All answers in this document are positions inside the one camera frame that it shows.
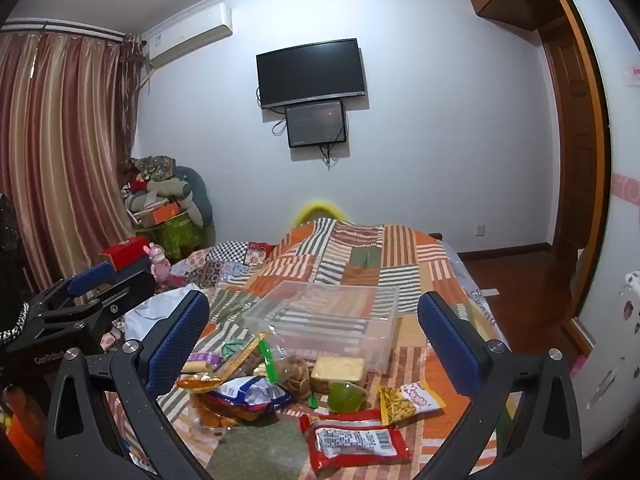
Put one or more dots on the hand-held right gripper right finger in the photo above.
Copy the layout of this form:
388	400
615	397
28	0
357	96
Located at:
447	345

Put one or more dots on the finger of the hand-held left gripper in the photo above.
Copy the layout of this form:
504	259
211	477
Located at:
127	287
92	276

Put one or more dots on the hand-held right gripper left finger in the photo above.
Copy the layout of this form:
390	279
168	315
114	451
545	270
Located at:
177	340

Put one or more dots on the purple and white candy packet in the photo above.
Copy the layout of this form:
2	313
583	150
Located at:
202	361

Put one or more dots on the small green packet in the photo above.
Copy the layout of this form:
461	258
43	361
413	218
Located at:
234	349

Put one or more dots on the clear bag with gold strip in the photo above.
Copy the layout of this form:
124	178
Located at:
240	360

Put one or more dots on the yellow snack packet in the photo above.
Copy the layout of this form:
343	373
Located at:
405	402

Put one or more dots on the orange snack packet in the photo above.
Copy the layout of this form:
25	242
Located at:
220	416

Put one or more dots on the blue and white snack packet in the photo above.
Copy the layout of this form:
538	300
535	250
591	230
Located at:
250	391

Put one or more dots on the pale biscuit packet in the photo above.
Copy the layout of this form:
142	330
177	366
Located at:
337	372

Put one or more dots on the green jelly cup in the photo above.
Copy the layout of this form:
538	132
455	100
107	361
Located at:
346	397

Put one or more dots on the cookie bag with green strip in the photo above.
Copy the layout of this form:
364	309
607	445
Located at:
295	375

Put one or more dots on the clear plastic container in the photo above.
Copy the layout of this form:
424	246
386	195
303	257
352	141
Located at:
325	320

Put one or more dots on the red packet with white label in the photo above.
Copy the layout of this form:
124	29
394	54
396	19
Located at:
350	442

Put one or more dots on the white crumpled cloth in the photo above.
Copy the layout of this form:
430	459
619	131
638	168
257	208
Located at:
160	310

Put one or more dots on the red box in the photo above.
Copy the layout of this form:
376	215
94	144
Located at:
125	252

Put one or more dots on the pink plush toy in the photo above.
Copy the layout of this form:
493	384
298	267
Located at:
160	262

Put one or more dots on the green printed box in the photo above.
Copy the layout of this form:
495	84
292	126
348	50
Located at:
180	235

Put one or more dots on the orange cardboard box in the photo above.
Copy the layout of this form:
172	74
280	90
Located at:
160	215

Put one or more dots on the orange garment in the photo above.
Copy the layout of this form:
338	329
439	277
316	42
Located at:
20	430

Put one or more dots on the dark glittery cloth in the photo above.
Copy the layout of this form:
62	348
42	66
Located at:
7	245

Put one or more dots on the checked patchwork quilt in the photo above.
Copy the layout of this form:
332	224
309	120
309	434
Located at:
230	260

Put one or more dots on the pile of folded bedding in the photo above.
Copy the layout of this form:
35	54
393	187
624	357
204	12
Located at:
155	185

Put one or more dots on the striped patchwork blanket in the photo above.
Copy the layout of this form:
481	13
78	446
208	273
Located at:
360	260

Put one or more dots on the striped brown curtain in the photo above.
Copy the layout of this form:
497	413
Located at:
60	135

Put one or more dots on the yellow plastic hoop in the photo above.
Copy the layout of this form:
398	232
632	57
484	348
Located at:
320	209

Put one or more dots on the white wardrobe with pink stickers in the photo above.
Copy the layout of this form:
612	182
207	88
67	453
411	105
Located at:
617	170

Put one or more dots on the wooden door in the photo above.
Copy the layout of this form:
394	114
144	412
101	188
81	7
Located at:
575	135

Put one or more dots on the small black monitor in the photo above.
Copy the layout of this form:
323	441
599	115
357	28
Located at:
316	124

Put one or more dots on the white air conditioner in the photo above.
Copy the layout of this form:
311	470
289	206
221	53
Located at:
192	32

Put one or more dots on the white wall socket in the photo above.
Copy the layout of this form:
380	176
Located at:
480	230

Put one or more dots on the white curtain rail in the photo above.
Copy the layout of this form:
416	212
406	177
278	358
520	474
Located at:
60	27

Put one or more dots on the black wall television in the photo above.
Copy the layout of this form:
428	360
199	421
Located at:
311	72

